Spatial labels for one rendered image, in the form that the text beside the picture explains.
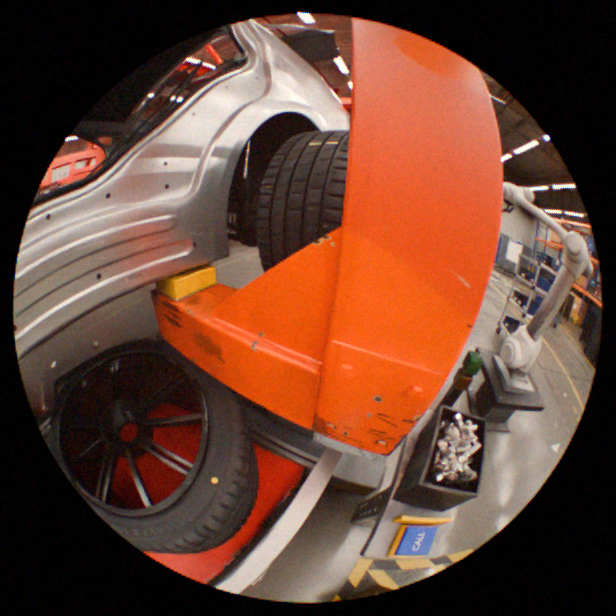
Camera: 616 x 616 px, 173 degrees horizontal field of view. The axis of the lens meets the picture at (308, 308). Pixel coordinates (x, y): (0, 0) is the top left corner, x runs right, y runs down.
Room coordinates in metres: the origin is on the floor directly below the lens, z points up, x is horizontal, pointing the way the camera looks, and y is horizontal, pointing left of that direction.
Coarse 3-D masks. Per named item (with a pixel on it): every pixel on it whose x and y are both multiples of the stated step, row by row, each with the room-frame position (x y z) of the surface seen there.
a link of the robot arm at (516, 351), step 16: (576, 240) 0.30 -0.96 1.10; (576, 256) 0.29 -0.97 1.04; (560, 272) 0.39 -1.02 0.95; (576, 272) 0.29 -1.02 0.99; (560, 288) 0.36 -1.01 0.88; (544, 304) 0.43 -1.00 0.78; (560, 304) 0.35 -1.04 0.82; (544, 320) 0.40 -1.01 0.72; (512, 336) 0.52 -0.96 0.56; (528, 336) 0.44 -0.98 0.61; (512, 352) 0.45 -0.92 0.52; (528, 352) 0.40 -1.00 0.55; (512, 368) 0.44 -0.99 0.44
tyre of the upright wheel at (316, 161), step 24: (288, 144) 0.57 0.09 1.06; (312, 144) 0.53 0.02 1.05; (336, 144) 0.50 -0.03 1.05; (288, 168) 0.51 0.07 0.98; (312, 168) 0.49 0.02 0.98; (336, 168) 0.46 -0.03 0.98; (264, 192) 0.51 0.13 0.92; (288, 192) 0.49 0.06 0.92; (312, 192) 0.46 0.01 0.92; (336, 192) 0.44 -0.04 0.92; (264, 216) 0.50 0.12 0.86; (288, 216) 0.47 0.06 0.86; (312, 216) 0.45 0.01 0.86; (336, 216) 0.43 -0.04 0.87; (264, 240) 0.51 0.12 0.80; (288, 240) 0.47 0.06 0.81; (312, 240) 0.45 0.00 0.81; (264, 264) 0.52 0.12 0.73
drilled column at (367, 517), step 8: (376, 496) 0.12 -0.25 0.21; (384, 496) 0.10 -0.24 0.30; (360, 504) 0.12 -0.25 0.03; (368, 504) 0.10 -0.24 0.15; (376, 504) 0.08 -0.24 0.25; (360, 512) 0.08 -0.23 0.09; (368, 512) 0.07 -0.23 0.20; (376, 512) 0.05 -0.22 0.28; (352, 520) 0.05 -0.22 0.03; (360, 520) 0.04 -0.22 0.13; (368, 520) 0.04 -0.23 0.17; (376, 520) 0.03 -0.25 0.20
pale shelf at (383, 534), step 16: (432, 416) 0.27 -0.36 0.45; (416, 432) 0.23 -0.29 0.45; (400, 464) 0.15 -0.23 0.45; (400, 480) 0.11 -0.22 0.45; (384, 512) 0.03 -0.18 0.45; (400, 512) 0.03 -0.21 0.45; (416, 512) 0.01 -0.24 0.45; (432, 512) 0.00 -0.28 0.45; (448, 512) -0.02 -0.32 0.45; (384, 528) -0.01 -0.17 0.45; (368, 544) -0.04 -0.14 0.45; (384, 544) -0.05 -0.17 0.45; (432, 544) -0.09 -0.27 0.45
